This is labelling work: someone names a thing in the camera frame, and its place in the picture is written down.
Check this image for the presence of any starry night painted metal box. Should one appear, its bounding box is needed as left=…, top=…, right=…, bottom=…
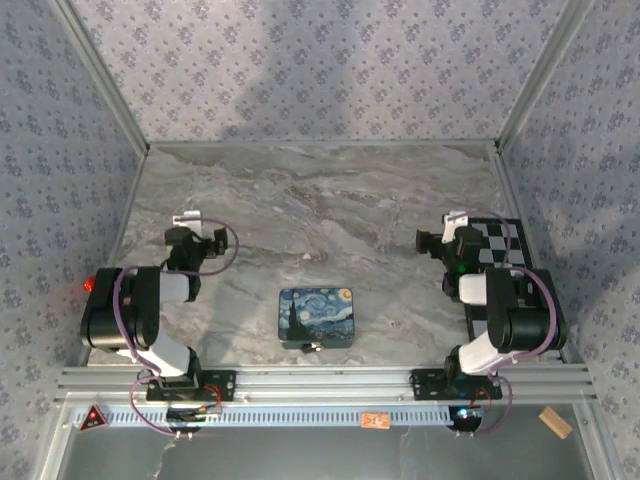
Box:
left=278, top=287, right=356, bottom=351

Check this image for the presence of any red triangle warning sticker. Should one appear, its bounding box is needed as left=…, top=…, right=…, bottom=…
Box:
left=77, top=403, right=109, bottom=432

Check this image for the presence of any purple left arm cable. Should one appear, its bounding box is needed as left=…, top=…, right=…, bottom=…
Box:
left=113, top=217, right=240, bottom=439

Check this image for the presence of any light blue slotted cable duct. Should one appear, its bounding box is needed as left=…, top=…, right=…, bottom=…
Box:
left=74, top=404, right=465, bottom=429

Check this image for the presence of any aluminium corner post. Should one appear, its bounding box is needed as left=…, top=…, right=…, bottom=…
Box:
left=49, top=0, right=151, bottom=150
left=493, top=0, right=600, bottom=150

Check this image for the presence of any small black circuit board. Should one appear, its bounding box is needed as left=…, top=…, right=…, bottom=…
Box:
left=167, top=405, right=224, bottom=426
left=449, top=405, right=484, bottom=432

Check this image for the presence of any small wooden block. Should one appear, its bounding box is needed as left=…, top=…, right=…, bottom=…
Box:
left=537, top=406, right=574, bottom=441

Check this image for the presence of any black checkerboard panel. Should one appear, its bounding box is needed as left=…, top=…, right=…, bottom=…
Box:
left=462, top=215, right=571, bottom=362

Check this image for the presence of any grey metal panel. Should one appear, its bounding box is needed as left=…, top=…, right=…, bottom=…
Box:
left=62, top=424, right=597, bottom=480

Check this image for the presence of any black and silver robot part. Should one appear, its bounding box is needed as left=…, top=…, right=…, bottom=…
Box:
left=442, top=210, right=470, bottom=245

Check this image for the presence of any thin aluminium frame rail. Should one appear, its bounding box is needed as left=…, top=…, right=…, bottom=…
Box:
left=147, top=140, right=499, bottom=150
left=493, top=147, right=589, bottom=366
left=79, top=144, right=152, bottom=369

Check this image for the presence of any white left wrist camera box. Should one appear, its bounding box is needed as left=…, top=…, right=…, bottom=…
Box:
left=172, top=210, right=202, bottom=235

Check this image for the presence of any wide aluminium extrusion rail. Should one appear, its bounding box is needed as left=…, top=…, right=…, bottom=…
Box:
left=57, top=366, right=594, bottom=402

